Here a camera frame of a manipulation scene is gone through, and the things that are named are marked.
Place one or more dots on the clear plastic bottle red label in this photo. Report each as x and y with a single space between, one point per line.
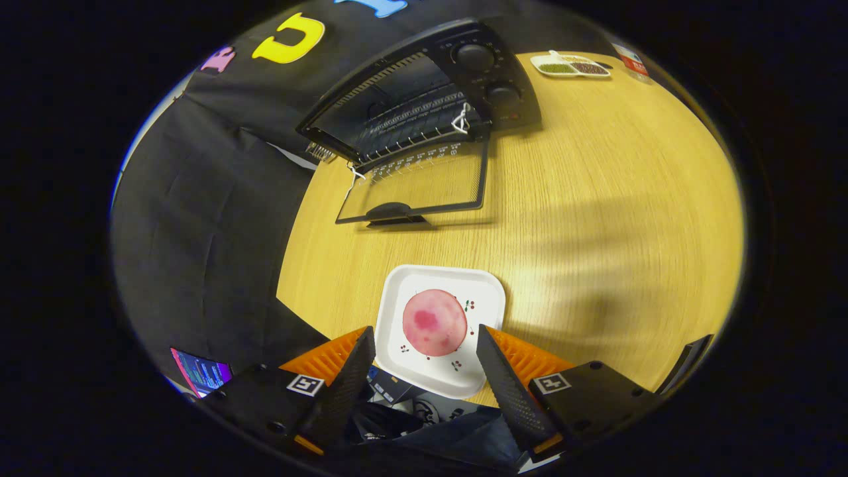
633 63

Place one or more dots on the white square plate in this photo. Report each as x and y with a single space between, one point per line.
483 291

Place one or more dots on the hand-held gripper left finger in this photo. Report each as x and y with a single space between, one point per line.
344 391

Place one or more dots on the white divided bean dish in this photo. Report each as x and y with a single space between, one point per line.
570 65

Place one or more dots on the black toaster oven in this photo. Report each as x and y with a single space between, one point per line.
474 56

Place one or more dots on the black slab object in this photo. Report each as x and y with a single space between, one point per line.
686 363

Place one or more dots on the round pink meat slice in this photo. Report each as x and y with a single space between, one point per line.
434 322

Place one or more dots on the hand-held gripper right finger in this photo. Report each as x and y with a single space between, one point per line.
507 391

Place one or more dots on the lit screen device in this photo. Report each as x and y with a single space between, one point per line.
202 372

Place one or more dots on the black backdrop cloth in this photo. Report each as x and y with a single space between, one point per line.
199 212

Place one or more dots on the clear drinking glass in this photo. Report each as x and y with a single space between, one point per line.
318 152

